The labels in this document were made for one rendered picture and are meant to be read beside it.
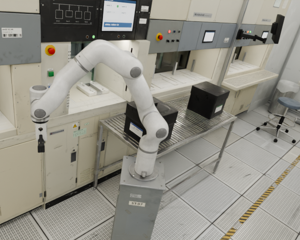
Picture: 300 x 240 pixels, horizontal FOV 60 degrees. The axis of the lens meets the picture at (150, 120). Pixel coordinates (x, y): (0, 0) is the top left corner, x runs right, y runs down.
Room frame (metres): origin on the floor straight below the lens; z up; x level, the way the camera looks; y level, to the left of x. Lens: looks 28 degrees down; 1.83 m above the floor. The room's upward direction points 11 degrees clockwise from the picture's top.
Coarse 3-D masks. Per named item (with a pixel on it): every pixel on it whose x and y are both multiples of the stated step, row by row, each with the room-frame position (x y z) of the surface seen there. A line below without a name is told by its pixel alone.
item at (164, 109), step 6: (132, 102) 1.77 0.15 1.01; (156, 102) 1.79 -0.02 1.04; (162, 102) 1.88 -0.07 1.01; (126, 108) 1.74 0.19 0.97; (132, 108) 1.70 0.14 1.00; (162, 108) 1.77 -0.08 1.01; (168, 108) 1.79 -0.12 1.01; (126, 114) 1.73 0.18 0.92; (132, 114) 1.69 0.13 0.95; (138, 114) 1.66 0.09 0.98; (162, 114) 1.67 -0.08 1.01; (168, 114) 1.69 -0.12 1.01; (174, 114) 1.74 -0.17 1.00; (138, 120) 1.65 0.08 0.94; (168, 120) 1.70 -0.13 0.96; (174, 120) 1.76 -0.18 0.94
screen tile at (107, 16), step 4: (108, 4) 1.86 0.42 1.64; (112, 4) 1.89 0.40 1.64; (116, 4) 1.91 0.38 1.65; (108, 8) 1.86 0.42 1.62; (112, 8) 1.89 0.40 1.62; (116, 8) 1.91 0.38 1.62; (116, 12) 1.92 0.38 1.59; (104, 16) 1.84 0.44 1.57; (108, 16) 1.87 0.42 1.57; (112, 16) 1.89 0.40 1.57; (116, 16) 1.92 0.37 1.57
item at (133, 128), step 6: (126, 120) 1.73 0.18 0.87; (132, 120) 1.69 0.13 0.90; (126, 126) 1.73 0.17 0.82; (132, 126) 1.69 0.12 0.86; (138, 126) 1.65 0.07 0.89; (168, 126) 1.72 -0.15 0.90; (126, 132) 1.72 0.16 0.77; (132, 132) 1.68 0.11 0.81; (138, 132) 1.64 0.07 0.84; (144, 132) 1.60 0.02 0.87; (132, 138) 1.67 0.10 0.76; (138, 138) 1.64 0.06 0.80; (168, 138) 1.75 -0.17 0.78
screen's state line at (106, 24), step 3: (105, 24) 1.85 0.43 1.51; (108, 24) 1.87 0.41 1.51; (111, 24) 1.89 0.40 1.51; (114, 24) 1.91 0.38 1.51; (117, 24) 1.93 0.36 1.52; (120, 24) 1.96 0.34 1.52; (123, 24) 1.98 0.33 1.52; (126, 24) 2.00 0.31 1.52; (129, 24) 2.02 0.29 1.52; (123, 27) 1.98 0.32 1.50; (126, 27) 2.00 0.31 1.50; (129, 27) 2.02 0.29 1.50
